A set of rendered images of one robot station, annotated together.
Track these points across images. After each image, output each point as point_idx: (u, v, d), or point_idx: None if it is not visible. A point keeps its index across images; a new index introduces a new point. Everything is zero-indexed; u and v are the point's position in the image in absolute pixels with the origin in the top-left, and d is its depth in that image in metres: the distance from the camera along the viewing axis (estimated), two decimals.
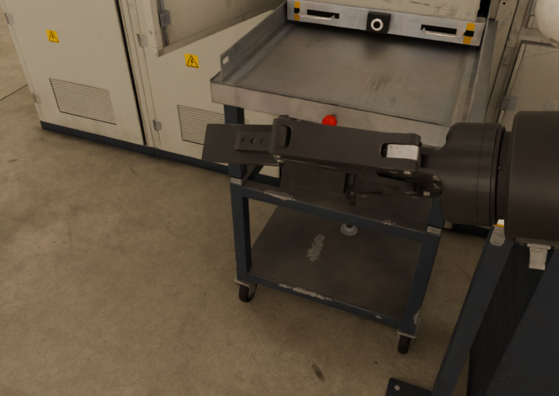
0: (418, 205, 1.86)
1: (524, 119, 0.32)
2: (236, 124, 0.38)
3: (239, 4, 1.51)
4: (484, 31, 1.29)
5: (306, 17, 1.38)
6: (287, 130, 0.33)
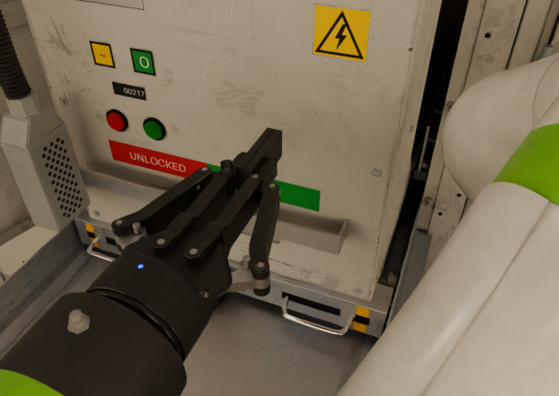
0: None
1: (56, 301, 0.28)
2: (255, 141, 0.45)
3: (18, 205, 0.94)
4: (389, 313, 0.72)
5: (96, 256, 0.81)
6: (200, 180, 0.42)
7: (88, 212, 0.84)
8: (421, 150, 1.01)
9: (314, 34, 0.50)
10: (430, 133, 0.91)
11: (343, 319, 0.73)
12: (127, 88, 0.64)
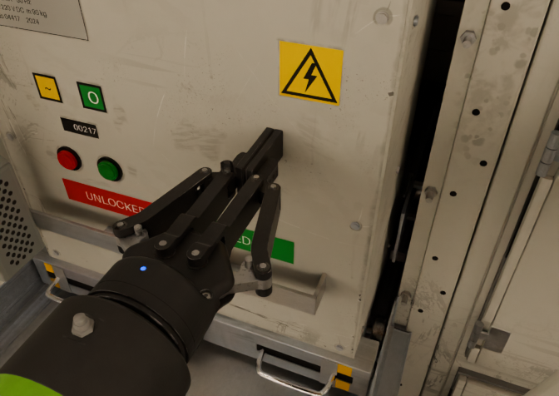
0: None
1: (59, 304, 0.28)
2: (254, 141, 0.45)
3: None
4: (375, 369, 0.65)
5: (56, 301, 0.74)
6: (200, 180, 0.42)
7: (47, 250, 0.77)
8: None
9: (279, 74, 0.43)
10: (408, 210, 0.74)
11: (324, 376, 0.66)
12: (77, 125, 0.57)
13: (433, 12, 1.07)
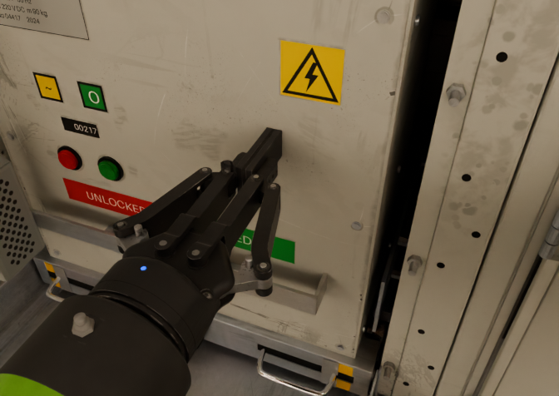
0: None
1: (59, 304, 0.28)
2: (254, 141, 0.45)
3: None
4: (376, 369, 0.65)
5: (56, 301, 0.74)
6: (200, 180, 0.42)
7: (48, 250, 0.77)
8: None
9: (280, 73, 0.43)
10: (393, 266, 0.65)
11: (325, 376, 0.66)
12: (78, 125, 0.57)
13: None
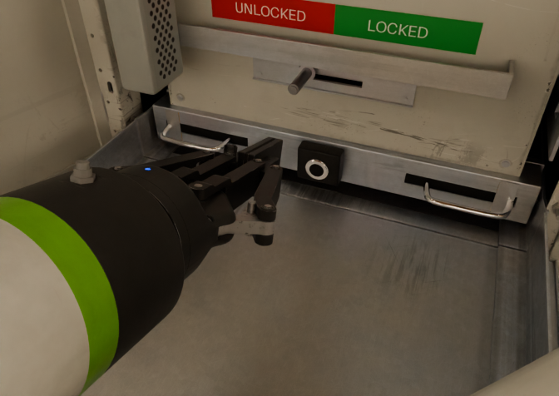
0: None
1: None
2: (257, 142, 0.45)
3: None
4: None
5: (173, 142, 0.71)
6: (201, 160, 0.41)
7: (170, 97, 0.74)
8: None
9: None
10: (556, 102, 0.58)
11: (497, 205, 0.62)
12: None
13: None
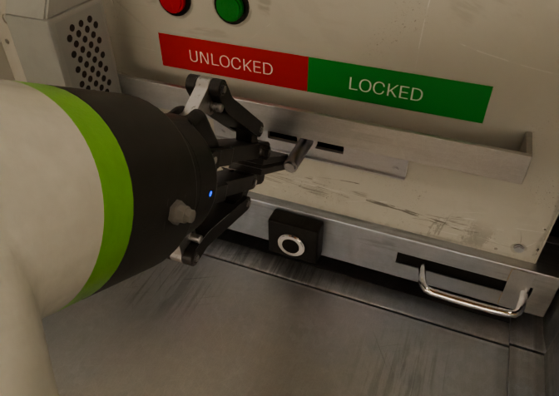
0: None
1: (176, 133, 0.23)
2: (279, 155, 0.45)
3: None
4: None
5: None
6: (250, 126, 0.39)
7: None
8: None
9: None
10: None
11: (508, 294, 0.51)
12: None
13: None
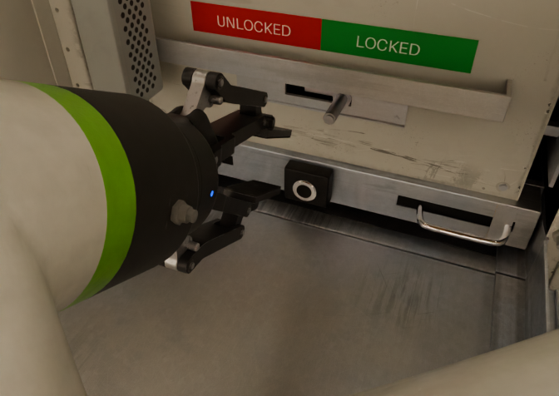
0: None
1: (178, 133, 0.23)
2: (283, 130, 0.44)
3: None
4: (553, 221, 0.58)
5: None
6: (254, 96, 0.39)
7: None
8: None
9: None
10: None
11: (495, 230, 0.58)
12: None
13: None
